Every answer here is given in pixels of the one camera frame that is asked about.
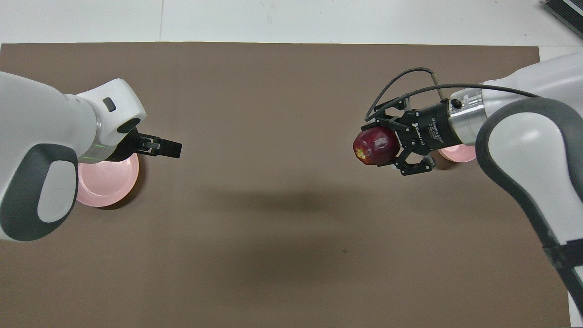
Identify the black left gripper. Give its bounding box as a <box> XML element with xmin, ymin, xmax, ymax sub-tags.
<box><xmin>107</xmin><ymin>128</ymin><xmax>183</xmax><ymax>162</ymax></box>

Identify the dark red apple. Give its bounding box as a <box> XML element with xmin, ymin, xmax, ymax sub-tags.
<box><xmin>353</xmin><ymin>126</ymin><xmax>401</xmax><ymax>166</ymax></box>

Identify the pink bowl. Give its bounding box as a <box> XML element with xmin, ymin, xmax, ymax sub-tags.
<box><xmin>437</xmin><ymin>144</ymin><xmax>478</xmax><ymax>163</ymax></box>

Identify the brown table mat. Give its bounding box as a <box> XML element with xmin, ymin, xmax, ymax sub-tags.
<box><xmin>0</xmin><ymin>42</ymin><xmax>571</xmax><ymax>328</ymax></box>

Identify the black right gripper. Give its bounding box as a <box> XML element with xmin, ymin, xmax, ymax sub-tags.
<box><xmin>363</xmin><ymin>97</ymin><xmax>458</xmax><ymax>177</ymax></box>

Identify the pink plate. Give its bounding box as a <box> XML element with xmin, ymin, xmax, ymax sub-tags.
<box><xmin>75</xmin><ymin>153</ymin><xmax>140</xmax><ymax>208</ymax></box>

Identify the grey ribbed metal device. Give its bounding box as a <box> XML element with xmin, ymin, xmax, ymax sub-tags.
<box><xmin>541</xmin><ymin>0</ymin><xmax>583</xmax><ymax>26</ymax></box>

